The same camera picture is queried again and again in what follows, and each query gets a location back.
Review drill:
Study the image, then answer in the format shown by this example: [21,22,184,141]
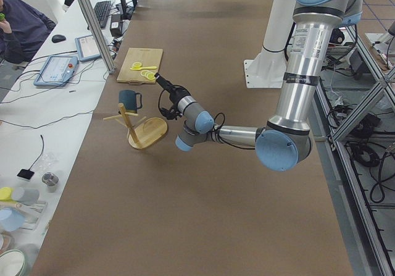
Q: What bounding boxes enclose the dark blue mug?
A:
[118,90,143,113]

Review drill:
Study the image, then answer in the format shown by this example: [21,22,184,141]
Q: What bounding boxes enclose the wooden cup storage rack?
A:
[103,103,168,150]

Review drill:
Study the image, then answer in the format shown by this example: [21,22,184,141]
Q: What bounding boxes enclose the small metal cup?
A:
[41,172,59,193]

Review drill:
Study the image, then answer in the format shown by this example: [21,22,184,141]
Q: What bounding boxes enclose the grey cup lying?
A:
[11,187,40,205]

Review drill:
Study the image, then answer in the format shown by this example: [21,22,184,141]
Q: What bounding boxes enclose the yellow cup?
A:
[0,187,14,201]

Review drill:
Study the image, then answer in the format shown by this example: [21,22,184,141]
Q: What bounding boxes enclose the light blue cup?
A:
[1,207,25,232]

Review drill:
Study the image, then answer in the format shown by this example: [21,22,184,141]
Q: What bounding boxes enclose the overlapping lemon slices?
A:
[140,70,156,81]

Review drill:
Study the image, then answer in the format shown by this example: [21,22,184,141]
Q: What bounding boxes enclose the yellow plastic knife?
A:
[130,66,157,71]

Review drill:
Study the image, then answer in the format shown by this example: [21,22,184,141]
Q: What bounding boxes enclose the wooden cutting board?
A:
[116,48,164,85]

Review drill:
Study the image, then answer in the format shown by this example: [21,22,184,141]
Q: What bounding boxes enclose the single lemon slice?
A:
[131,62,142,70]

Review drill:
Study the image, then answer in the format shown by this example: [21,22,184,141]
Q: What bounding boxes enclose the black power adapter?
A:
[110,14,123,37]

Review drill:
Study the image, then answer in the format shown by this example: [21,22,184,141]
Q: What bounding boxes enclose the far blue teach pendant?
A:
[75,35,101,62]

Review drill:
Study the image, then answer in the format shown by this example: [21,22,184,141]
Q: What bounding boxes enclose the blue teach pendant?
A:
[75,35,101,62]
[33,55,78,88]

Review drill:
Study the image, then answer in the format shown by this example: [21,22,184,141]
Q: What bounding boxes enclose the black keyboard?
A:
[93,1,112,29]

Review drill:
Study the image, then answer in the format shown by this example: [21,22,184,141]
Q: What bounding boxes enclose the near blue teach pendant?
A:
[33,55,78,88]

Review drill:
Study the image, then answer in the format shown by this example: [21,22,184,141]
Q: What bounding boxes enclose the black computer mouse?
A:
[51,34,67,43]

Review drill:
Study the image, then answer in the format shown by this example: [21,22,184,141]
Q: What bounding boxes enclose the person in dark sweater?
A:
[1,0,56,64]

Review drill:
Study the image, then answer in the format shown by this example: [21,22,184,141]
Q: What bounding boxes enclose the small black square device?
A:
[17,169,35,181]

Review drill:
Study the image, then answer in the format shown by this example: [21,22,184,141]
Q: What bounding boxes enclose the green rimmed bowl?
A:
[1,249,27,276]

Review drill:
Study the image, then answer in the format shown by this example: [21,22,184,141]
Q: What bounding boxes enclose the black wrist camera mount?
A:
[159,107,182,120]

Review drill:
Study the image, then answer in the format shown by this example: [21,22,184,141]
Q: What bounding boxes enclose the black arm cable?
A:
[157,87,257,149]

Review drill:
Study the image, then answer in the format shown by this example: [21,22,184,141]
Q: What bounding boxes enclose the white pedestal column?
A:
[244,0,296,88]

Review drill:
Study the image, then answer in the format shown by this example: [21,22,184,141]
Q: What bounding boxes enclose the aluminium frame post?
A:
[78,0,115,74]

